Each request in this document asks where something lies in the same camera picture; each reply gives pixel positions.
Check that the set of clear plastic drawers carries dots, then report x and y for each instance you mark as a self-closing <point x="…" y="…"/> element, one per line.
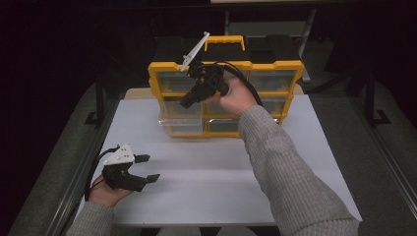
<point x="272" y="81"/>

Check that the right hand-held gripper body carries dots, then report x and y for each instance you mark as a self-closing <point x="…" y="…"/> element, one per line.
<point x="208" y="80"/>

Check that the black metal stand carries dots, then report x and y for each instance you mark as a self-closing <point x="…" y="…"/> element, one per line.
<point x="99" y="101"/>
<point x="370" y="101"/>

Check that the yellow black organizer cabinet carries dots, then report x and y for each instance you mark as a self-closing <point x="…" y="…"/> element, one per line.
<point x="262" y="52"/>

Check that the person's left hand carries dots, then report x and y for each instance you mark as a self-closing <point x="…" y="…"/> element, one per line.
<point x="105" y="195"/>

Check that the person's right hand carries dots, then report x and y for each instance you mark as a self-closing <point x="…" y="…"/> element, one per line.
<point x="237" y="96"/>

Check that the aluminium rail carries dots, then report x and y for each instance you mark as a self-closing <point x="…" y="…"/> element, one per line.
<point x="387" y="154"/>
<point x="82" y="167"/>

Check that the clear pulled-out drawer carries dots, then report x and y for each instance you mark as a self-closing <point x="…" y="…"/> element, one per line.
<point x="182" y="124"/>

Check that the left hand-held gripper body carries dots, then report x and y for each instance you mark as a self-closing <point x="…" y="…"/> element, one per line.
<point x="116" y="173"/>

